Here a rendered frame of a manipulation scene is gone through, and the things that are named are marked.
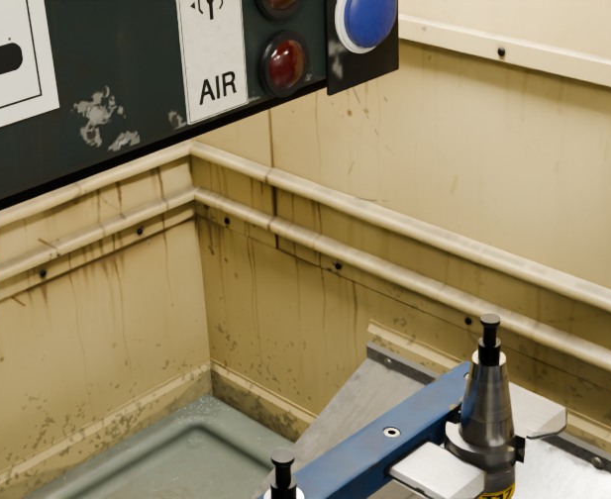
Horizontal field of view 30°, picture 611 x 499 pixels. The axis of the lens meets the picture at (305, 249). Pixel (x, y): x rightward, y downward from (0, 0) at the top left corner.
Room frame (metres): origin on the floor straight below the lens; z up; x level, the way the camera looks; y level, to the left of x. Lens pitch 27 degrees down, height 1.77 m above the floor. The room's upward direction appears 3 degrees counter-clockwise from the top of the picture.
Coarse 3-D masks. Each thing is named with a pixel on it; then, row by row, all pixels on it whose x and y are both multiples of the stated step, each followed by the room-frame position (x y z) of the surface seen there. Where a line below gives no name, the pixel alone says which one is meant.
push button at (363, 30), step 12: (348, 0) 0.46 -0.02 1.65; (360, 0) 0.46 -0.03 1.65; (372, 0) 0.46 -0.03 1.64; (384, 0) 0.47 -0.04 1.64; (396, 0) 0.48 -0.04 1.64; (348, 12) 0.46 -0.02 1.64; (360, 12) 0.46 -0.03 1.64; (372, 12) 0.46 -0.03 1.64; (384, 12) 0.47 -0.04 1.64; (396, 12) 0.48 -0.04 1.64; (348, 24) 0.46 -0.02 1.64; (360, 24) 0.46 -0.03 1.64; (372, 24) 0.46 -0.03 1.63; (384, 24) 0.47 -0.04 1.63; (348, 36) 0.46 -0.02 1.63; (360, 36) 0.46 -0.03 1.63; (372, 36) 0.46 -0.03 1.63; (384, 36) 0.47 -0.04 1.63
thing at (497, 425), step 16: (480, 368) 0.72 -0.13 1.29; (496, 368) 0.72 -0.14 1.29; (480, 384) 0.72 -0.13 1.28; (496, 384) 0.72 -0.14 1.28; (464, 400) 0.73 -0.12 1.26; (480, 400) 0.72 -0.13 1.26; (496, 400) 0.72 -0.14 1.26; (464, 416) 0.72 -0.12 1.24; (480, 416) 0.71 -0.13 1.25; (496, 416) 0.71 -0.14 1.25; (512, 416) 0.73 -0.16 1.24; (464, 432) 0.72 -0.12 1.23; (480, 432) 0.71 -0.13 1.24; (496, 432) 0.71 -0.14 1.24; (512, 432) 0.72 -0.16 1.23
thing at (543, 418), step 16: (512, 384) 0.81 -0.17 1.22; (512, 400) 0.78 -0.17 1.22; (528, 400) 0.78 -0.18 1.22; (544, 400) 0.78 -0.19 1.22; (528, 416) 0.76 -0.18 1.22; (544, 416) 0.76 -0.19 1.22; (560, 416) 0.76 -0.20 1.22; (528, 432) 0.74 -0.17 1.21; (544, 432) 0.74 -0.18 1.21; (560, 432) 0.74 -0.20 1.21
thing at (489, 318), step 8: (480, 320) 0.73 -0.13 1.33; (488, 320) 0.73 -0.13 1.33; (496, 320) 0.73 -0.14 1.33; (488, 328) 0.73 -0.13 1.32; (496, 328) 0.73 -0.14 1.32; (488, 336) 0.73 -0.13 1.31; (480, 344) 0.73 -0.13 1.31; (488, 344) 0.73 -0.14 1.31; (496, 344) 0.73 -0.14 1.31; (480, 352) 0.73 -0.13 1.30; (488, 352) 0.72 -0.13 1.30; (496, 352) 0.72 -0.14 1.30; (480, 360) 0.73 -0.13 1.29; (488, 360) 0.72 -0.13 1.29; (496, 360) 0.72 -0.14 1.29
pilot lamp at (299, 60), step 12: (288, 48) 0.43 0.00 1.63; (300, 48) 0.44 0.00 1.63; (276, 60) 0.43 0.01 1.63; (288, 60) 0.43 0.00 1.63; (300, 60) 0.44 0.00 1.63; (276, 72) 0.43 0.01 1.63; (288, 72) 0.43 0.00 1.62; (300, 72) 0.44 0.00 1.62; (276, 84) 0.43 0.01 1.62; (288, 84) 0.43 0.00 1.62
